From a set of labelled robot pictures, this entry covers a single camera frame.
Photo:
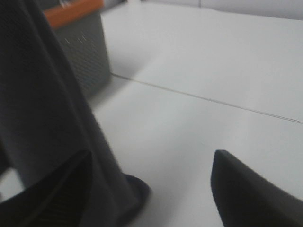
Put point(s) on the grey perforated basket orange rim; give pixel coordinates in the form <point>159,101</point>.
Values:
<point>78,26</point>

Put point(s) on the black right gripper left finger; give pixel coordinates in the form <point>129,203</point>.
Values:
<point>58,200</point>

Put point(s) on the dark navy towel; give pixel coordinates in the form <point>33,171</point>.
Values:
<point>45,118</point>

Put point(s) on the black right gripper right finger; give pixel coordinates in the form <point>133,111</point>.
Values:
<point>245,199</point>

